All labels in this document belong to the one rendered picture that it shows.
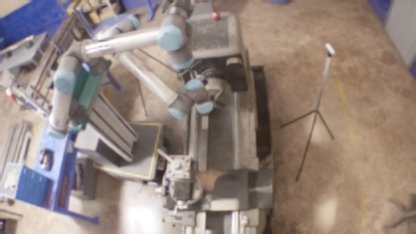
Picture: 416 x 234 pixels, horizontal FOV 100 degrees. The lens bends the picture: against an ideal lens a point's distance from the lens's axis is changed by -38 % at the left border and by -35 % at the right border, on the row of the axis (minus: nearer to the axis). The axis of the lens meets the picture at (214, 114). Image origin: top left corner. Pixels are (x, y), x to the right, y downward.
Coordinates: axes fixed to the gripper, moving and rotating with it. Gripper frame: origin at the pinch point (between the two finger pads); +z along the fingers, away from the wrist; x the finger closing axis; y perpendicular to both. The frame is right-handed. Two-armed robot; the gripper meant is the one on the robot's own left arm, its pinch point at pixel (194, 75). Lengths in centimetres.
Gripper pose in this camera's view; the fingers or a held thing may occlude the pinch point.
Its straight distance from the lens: 177.8
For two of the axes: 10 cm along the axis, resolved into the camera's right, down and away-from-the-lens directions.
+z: -2.6, -7.0, 6.6
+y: 5.1, 4.8, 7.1
